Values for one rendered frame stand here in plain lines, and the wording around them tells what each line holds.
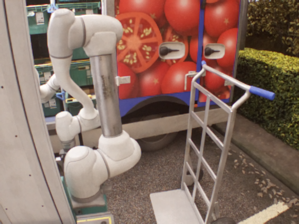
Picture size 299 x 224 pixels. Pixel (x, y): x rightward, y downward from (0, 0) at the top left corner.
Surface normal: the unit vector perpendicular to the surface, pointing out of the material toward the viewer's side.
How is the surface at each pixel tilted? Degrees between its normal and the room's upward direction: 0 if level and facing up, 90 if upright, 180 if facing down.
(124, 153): 77
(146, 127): 90
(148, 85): 90
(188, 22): 90
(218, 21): 90
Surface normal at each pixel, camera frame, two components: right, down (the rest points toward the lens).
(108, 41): 0.70, 0.23
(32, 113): 0.24, 0.40
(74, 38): 0.44, 0.65
